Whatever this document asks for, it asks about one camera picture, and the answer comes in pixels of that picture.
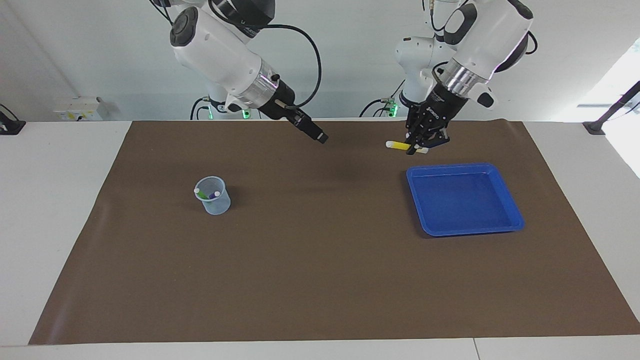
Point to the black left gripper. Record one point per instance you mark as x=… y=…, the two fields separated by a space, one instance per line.
x=440 y=107

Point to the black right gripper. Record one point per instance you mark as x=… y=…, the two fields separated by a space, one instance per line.
x=285 y=102

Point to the yellow pen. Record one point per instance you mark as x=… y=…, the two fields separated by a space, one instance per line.
x=400 y=145

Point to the purple pen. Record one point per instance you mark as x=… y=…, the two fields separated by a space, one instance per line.
x=212 y=196

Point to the green pen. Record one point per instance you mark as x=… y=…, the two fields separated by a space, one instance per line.
x=202 y=194

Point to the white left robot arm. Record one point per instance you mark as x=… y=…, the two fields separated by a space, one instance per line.
x=480 y=30

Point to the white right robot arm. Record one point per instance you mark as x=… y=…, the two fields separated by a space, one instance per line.
x=220 y=50

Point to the blue plastic tray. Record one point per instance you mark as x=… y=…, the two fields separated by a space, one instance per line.
x=462 y=200

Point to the brown table mat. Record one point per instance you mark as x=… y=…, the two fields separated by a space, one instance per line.
x=320 y=250

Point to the translucent plastic cup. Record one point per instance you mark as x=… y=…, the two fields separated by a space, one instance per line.
x=217 y=206

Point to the black table clamp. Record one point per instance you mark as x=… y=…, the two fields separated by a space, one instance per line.
x=10 y=126

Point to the white wall socket box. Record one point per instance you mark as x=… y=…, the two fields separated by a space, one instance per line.
x=77 y=109

